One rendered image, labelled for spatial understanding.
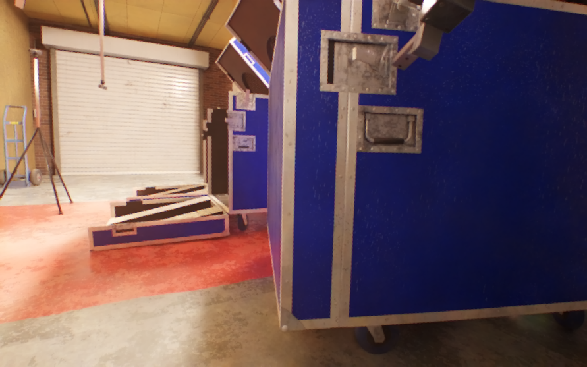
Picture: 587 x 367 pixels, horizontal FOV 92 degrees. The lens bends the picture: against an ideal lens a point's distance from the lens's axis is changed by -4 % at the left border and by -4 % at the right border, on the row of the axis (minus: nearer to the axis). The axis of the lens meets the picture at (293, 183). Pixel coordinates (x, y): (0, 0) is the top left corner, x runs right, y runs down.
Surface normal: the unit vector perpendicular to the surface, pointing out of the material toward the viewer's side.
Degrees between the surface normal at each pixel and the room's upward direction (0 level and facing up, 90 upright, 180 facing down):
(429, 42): 78
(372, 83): 90
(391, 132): 90
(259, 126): 90
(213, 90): 90
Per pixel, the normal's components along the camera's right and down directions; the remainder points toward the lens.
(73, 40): 0.48, 0.10
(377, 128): 0.12, 0.11
